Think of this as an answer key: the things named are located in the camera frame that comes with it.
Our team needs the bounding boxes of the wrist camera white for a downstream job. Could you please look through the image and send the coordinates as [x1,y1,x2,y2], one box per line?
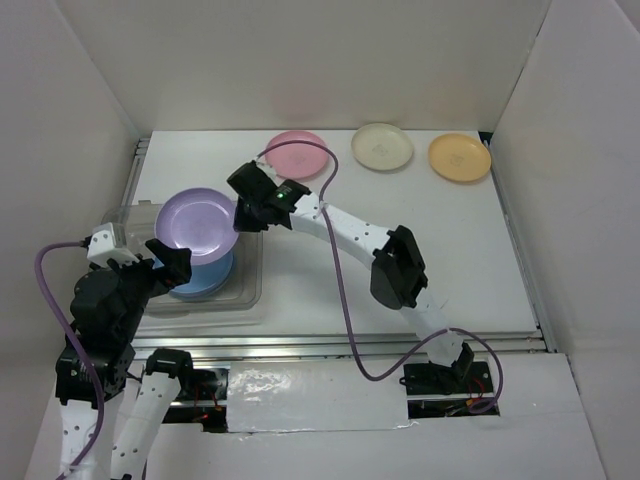
[254,158,278,181]
[87,222,139,268]

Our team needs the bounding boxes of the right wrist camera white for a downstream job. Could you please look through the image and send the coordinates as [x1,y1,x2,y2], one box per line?
[254,158,278,181]

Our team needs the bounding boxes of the cream plastic plate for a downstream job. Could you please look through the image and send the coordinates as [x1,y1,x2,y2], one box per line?
[351,123,414,172]

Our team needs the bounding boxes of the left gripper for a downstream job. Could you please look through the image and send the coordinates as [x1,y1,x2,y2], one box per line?
[102,236,192,337]

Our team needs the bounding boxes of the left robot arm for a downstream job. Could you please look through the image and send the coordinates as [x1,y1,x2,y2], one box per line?
[41,239,198,479]

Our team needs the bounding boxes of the pink plastic plate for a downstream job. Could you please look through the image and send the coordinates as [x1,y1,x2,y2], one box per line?
[265,130,329,180]

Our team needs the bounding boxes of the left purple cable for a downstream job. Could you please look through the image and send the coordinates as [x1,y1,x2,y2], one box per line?
[37,241,109,474]

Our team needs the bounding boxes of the orange plastic plate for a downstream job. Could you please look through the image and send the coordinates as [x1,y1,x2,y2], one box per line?
[427,133,492,183]

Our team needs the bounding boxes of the clear plastic bin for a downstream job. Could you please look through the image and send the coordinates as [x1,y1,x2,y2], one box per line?
[102,202,263,318]

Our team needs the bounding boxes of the white foil tape sheet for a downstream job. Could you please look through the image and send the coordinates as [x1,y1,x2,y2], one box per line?
[226,359,410,433]

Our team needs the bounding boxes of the blue plastic plate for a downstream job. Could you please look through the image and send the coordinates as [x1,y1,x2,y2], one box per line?
[169,252,235,301]

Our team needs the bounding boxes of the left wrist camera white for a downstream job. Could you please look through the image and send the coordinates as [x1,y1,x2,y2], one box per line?
[87,222,139,268]

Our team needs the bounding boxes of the purple plate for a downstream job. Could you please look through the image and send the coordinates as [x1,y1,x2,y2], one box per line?
[154,187,239,266]

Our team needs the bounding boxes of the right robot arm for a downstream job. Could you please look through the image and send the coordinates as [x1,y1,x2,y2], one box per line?
[227,160,474,392]

